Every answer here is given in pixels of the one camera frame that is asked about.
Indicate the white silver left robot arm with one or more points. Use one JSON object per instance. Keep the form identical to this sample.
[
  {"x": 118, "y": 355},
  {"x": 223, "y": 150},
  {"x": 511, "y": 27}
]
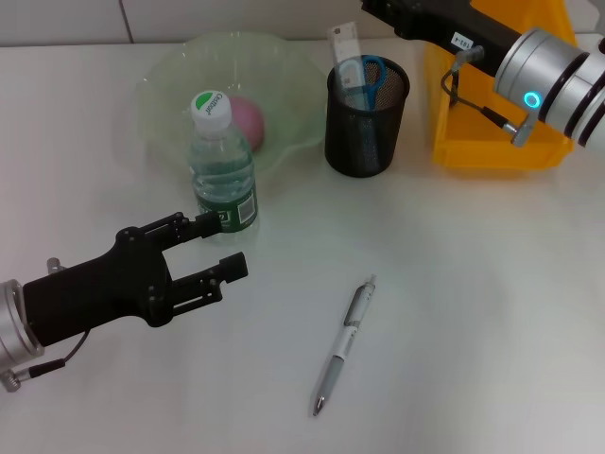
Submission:
[{"x": 14, "y": 326}]

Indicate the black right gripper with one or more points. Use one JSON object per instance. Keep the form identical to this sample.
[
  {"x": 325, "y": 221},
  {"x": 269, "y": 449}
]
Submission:
[{"x": 449, "y": 23}]

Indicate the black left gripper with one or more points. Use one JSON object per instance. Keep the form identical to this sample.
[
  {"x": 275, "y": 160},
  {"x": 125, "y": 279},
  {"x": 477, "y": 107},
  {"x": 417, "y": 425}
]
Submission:
[{"x": 94, "y": 298}]

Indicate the green glass fruit plate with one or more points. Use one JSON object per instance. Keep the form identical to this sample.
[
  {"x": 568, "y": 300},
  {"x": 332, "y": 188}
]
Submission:
[{"x": 165, "y": 94}]

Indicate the black mesh pen holder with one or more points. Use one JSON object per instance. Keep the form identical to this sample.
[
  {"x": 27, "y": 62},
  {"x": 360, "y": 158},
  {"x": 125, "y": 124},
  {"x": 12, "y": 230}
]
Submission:
[{"x": 359, "y": 146}]

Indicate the blue scissors with sheath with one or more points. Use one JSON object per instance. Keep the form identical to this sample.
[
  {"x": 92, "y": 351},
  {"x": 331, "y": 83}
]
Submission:
[{"x": 375, "y": 78}]

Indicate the yellow plastic bin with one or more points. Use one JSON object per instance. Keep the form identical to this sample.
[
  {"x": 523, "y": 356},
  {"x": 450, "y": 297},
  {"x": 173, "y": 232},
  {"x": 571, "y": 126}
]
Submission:
[{"x": 496, "y": 151}]

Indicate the transparent plastic ruler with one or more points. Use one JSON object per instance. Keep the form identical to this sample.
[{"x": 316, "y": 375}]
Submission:
[{"x": 344, "y": 42}]

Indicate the clear water bottle green label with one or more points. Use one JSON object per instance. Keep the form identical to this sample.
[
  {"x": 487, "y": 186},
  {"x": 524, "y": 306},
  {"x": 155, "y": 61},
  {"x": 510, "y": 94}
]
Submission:
[{"x": 222, "y": 189}]

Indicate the white grey ballpoint pen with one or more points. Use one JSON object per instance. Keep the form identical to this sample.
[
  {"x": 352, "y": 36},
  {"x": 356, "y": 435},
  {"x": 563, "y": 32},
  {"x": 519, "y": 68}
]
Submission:
[{"x": 338, "y": 350}]

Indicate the pink peach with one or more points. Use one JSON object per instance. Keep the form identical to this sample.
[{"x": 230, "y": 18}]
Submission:
[{"x": 250, "y": 123}]

